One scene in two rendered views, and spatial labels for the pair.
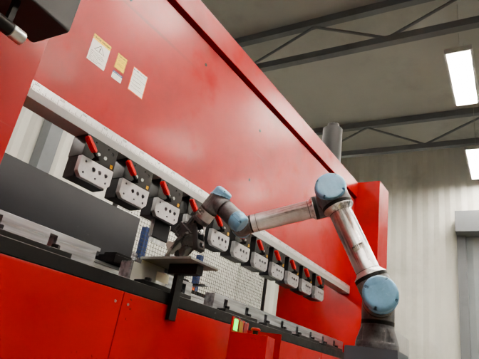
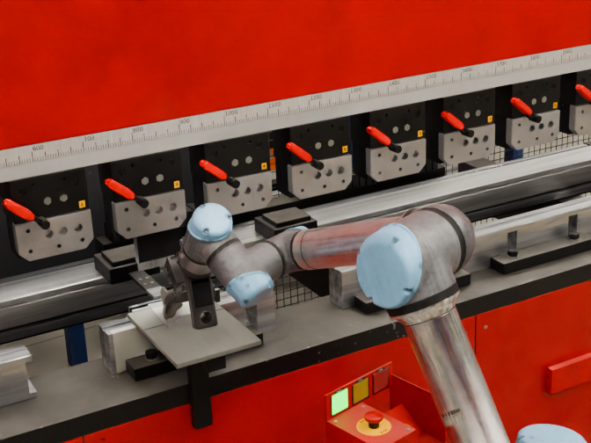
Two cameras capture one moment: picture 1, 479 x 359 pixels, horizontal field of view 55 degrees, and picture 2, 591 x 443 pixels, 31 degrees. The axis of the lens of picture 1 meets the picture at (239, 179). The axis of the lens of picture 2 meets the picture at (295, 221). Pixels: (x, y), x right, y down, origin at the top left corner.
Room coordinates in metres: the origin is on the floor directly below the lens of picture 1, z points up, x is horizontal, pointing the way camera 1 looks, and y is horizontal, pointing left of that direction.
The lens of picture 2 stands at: (0.17, -0.86, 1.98)
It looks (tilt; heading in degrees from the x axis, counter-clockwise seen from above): 21 degrees down; 26
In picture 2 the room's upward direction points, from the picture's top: 2 degrees counter-clockwise
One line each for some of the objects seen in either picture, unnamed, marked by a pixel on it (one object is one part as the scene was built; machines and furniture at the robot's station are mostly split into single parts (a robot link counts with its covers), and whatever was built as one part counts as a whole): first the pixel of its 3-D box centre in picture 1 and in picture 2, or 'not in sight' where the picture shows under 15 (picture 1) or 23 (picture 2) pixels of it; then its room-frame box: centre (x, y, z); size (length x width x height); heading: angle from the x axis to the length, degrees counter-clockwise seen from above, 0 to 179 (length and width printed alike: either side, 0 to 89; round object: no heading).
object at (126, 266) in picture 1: (157, 283); (190, 326); (1.99, 0.27, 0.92); 0.39 x 0.06 x 0.10; 144
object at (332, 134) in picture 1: (331, 152); not in sight; (3.61, -0.76, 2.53); 0.32 x 0.24 x 0.47; 144
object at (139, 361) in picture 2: (163, 291); (195, 352); (1.94, 0.23, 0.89); 0.30 x 0.05 x 0.03; 144
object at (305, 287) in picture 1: (301, 280); not in sight; (3.05, -0.51, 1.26); 0.15 x 0.09 x 0.17; 144
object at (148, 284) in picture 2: (127, 260); (138, 272); (2.03, 0.42, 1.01); 0.26 x 0.12 x 0.05; 54
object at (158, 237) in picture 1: (159, 233); (158, 244); (1.94, 0.30, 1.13); 0.10 x 0.02 x 0.10; 144
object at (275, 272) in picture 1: (272, 264); (525, 109); (2.73, -0.28, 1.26); 0.15 x 0.09 x 0.17; 144
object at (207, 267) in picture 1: (179, 263); (192, 328); (1.85, 0.18, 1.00); 0.26 x 0.18 x 0.01; 54
